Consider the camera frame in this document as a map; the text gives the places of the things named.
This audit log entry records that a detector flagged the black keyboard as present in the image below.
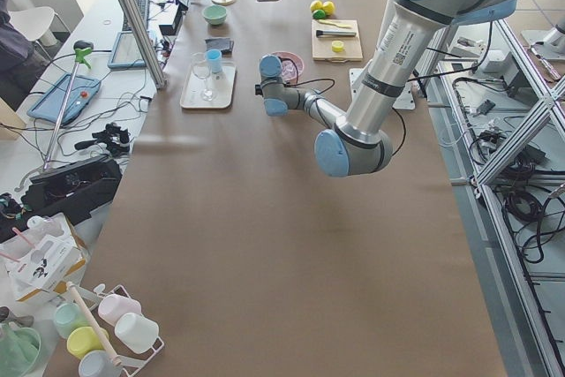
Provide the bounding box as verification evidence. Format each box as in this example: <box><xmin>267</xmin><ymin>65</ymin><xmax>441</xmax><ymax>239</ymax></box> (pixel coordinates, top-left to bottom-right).
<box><xmin>121</xmin><ymin>0</ymin><xmax>151</xmax><ymax>33</ymax></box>

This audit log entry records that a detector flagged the yellow cup on rack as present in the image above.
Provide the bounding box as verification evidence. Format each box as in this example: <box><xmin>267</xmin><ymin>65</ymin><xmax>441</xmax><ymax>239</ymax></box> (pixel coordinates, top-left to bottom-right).
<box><xmin>66</xmin><ymin>326</ymin><xmax>104</xmax><ymax>359</ymax></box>

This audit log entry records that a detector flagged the bamboo cutting board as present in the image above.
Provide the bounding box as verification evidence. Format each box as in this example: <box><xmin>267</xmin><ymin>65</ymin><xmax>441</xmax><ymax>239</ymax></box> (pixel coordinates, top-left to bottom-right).
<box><xmin>312</xmin><ymin>19</ymin><xmax>364</xmax><ymax>62</ymax></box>

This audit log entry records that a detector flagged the pink bowl of ice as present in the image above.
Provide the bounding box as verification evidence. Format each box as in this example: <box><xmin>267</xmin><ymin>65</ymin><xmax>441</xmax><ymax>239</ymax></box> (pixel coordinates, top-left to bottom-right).
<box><xmin>272</xmin><ymin>51</ymin><xmax>305</xmax><ymax>84</ymax></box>

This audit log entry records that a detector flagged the blue teach pendant far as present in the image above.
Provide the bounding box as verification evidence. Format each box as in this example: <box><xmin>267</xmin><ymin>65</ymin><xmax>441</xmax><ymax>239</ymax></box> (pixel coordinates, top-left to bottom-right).
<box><xmin>108</xmin><ymin>31</ymin><xmax>146</xmax><ymax>71</ymax></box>

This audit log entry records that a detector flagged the aluminium frame post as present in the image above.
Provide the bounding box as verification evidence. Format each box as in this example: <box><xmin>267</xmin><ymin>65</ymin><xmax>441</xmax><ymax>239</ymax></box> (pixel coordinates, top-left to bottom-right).
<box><xmin>118</xmin><ymin>0</ymin><xmax>167</xmax><ymax>89</ymax></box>

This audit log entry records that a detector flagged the cream serving tray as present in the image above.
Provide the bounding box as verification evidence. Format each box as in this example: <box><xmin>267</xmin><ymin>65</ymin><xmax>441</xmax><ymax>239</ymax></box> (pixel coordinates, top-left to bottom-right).
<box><xmin>180</xmin><ymin>60</ymin><xmax>237</xmax><ymax>109</ymax></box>

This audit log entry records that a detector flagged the white chair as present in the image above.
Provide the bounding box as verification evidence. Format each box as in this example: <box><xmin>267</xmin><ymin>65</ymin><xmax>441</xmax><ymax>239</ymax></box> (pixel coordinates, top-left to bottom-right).
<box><xmin>9</xmin><ymin>6</ymin><xmax>72</xmax><ymax>59</ymax></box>

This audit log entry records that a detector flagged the grey folded cloth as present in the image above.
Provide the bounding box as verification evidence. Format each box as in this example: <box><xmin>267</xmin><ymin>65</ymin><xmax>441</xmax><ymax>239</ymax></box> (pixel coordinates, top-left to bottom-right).
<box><xmin>205</xmin><ymin>37</ymin><xmax>234</xmax><ymax>55</ymax></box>

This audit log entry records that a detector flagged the white cup on rack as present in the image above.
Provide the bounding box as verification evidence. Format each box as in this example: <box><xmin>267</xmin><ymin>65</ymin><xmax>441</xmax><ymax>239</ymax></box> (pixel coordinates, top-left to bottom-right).
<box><xmin>114</xmin><ymin>313</ymin><xmax>159</xmax><ymax>354</ymax></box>

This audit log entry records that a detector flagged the black open case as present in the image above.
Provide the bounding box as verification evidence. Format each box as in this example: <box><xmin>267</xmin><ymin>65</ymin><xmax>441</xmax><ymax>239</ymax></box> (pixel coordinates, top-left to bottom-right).
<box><xmin>21</xmin><ymin>155</ymin><xmax>122</xmax><ymax>224</ymax></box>

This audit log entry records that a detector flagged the clear wine glass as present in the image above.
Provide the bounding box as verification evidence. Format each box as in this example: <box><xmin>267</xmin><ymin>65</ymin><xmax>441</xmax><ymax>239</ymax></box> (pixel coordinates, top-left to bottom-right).
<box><xmin>192</xmin><ymin>52</ymin><xmax>215</xmax><ymax>102</ymax></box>

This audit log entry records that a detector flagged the blue teach pendant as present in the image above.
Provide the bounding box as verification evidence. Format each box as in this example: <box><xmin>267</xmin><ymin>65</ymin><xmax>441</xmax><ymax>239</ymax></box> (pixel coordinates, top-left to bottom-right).
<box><xmin>108</xmin><ymin>31</ymin><xmax>146</xmax><ymax>71</ymax></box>
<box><xmin>26</xmin><ymin>72</ymin><xmax>102</xmax><ymax>126</ymax></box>

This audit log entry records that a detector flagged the yellow plastic knife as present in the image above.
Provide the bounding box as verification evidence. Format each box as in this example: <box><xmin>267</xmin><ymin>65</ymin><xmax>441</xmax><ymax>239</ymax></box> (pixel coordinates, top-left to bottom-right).
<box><xmin>317</xmin><ymin>19</ymin><xmax>352</xmax><ymax>29</ymax></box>

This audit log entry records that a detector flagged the whole lemon upper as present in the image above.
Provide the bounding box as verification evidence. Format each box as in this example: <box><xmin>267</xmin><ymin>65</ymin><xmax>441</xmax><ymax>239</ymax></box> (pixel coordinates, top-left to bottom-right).
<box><xmin>310</xmin><ymin>0</ymin><xmax>323</xmax><ymax>12</ymax></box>

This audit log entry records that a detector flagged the pink cup on rack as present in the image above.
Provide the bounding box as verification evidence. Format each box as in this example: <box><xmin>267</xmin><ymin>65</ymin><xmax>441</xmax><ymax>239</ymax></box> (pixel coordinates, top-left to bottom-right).
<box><xmin>98</xmin><ymin>293</ymin><xmax>142</xmax><ymax>326</ymax></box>

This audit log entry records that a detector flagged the white cup rack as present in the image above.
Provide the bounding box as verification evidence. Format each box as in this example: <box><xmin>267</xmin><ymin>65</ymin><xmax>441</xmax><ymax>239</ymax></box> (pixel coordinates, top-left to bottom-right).
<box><xmin>66</xmin><ymin>283</ymin><xmax>165</xmax><ymax>376</ymax></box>

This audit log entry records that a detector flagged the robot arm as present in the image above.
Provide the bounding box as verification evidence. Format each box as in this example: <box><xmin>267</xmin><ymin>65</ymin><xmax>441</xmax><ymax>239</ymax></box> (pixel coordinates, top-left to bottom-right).
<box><xmin>256</xmin><ymin>0</ymin><xmax>517</xmax><ymax>177</ymax></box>

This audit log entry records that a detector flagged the grey cup on rack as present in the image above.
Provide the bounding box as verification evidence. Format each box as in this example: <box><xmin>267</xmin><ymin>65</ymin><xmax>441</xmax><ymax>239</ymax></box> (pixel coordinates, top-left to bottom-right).
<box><xmin>79</xmin><ymin>351</ymin><xmax>123</xmax><ymax>377</ymax></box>

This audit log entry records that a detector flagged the cardboard product box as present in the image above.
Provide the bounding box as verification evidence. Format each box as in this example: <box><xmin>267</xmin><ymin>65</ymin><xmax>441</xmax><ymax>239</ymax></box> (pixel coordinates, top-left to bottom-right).
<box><xmin>1</xmin><ymin>213</ymin><xmax>90</xmax><ymax>305</ymax></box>

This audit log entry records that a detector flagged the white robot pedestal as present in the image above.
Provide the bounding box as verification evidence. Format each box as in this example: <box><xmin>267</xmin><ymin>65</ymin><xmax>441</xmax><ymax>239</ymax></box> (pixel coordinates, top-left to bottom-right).
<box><xmin>348</xmin><ymin>68</ymin><xmax>418</xmax><ymax>110</ymax></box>

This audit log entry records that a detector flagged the half lemon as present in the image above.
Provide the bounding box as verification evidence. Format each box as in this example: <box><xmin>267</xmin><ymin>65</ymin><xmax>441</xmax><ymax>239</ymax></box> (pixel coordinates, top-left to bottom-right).
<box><xmin>331</xmin><ymin>41</ymin><xmax>344</xmax><ymax>52</ymax></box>

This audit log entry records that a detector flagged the green cup on rack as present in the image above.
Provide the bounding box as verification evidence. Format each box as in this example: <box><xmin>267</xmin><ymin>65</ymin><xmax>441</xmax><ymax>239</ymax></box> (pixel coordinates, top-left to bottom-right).
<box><xmin>53</xmin><ymin>302</ymin><xmax>88</xmax><ymax>339</ymax></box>

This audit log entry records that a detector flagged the green bowl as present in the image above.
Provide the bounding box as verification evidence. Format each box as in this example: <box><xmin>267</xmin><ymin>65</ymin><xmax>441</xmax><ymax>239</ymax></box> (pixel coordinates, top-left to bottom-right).
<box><xmin>202</xmin><ymin>4</ymin><xmax>227</xmax><ymax>26</ymax></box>

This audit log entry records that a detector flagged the blue cup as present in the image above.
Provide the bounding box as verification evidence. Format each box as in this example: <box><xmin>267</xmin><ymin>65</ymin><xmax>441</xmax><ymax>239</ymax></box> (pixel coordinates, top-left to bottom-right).
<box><xmin>206</xmin><ymin>49</ymin><xmax>222</xmax><ymax>73</ymax></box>

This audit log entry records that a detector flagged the blue teach pendant near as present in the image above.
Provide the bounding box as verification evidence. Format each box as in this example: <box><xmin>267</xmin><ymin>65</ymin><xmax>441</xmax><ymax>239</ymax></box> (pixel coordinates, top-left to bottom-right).
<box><xmin>26</xmin><ymin>72</ymin><xmax>102</xmax><ymax>126</ymax></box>

